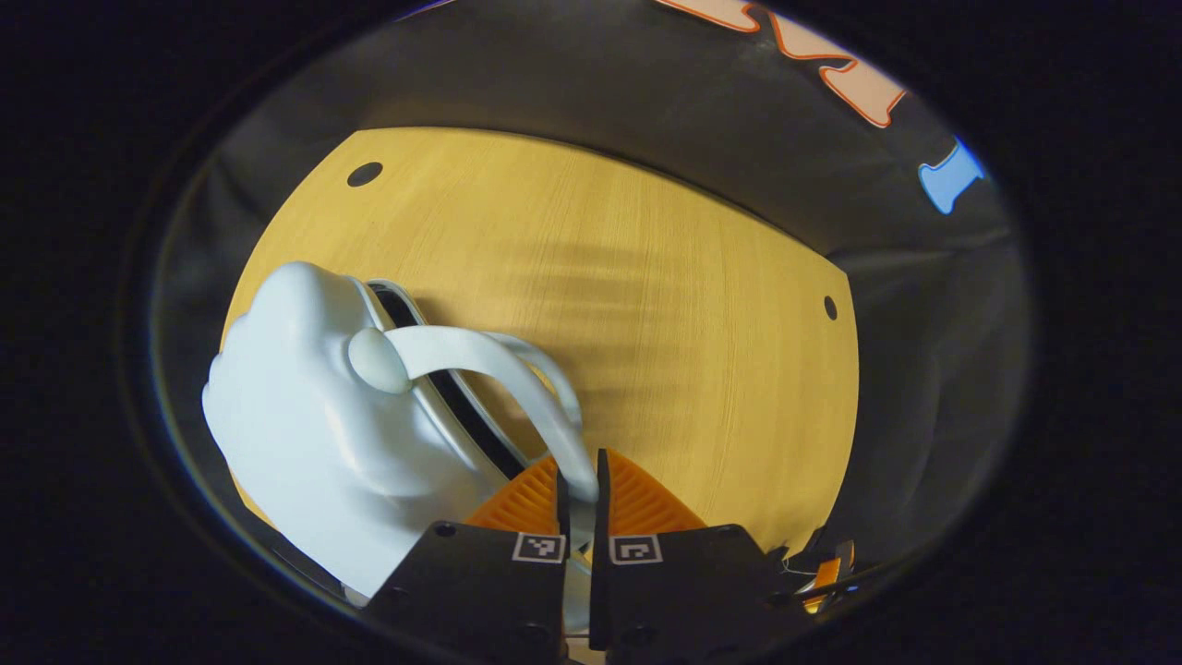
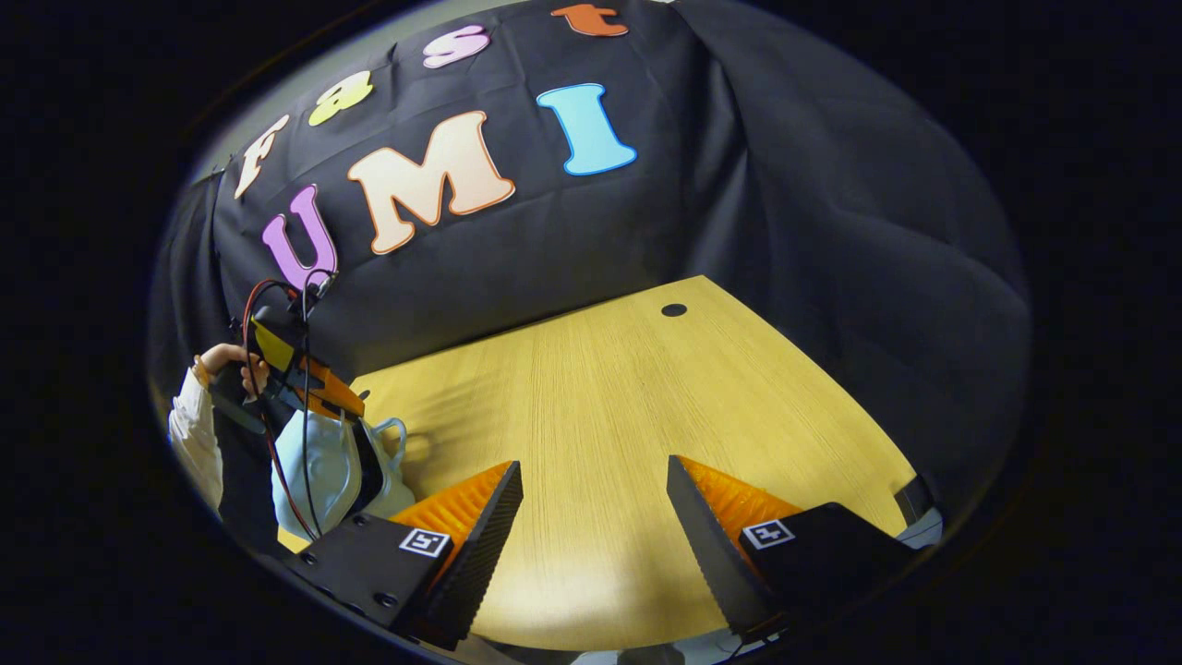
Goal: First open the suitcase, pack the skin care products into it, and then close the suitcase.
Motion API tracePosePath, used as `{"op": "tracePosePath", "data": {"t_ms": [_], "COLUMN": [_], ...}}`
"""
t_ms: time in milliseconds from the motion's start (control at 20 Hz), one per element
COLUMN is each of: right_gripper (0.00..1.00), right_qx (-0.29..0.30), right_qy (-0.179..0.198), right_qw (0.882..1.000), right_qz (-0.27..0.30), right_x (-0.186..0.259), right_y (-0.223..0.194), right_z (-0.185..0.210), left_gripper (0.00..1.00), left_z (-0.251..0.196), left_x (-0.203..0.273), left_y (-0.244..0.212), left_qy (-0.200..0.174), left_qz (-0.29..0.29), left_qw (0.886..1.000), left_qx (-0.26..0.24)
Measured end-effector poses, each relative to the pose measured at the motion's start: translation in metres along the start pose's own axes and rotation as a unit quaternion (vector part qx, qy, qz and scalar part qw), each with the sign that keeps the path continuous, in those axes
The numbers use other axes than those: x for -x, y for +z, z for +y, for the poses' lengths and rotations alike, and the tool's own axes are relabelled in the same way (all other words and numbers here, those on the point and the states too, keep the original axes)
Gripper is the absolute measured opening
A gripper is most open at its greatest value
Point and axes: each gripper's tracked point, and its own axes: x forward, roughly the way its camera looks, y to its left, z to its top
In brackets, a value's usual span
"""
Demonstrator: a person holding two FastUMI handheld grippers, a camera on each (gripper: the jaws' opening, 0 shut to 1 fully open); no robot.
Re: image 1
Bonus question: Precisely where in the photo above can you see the light blue suitcase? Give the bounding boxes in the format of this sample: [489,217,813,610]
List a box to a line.
[201,260,601,638]

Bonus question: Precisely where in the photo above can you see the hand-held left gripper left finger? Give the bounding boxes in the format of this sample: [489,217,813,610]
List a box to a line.
[365,453,571,661]

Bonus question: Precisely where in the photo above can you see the black backdrop cloth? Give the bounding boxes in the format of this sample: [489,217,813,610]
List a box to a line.
[152,0,1031,592]

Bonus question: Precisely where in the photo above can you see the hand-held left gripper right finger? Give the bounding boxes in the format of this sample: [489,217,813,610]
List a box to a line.
[589,448,786,661]

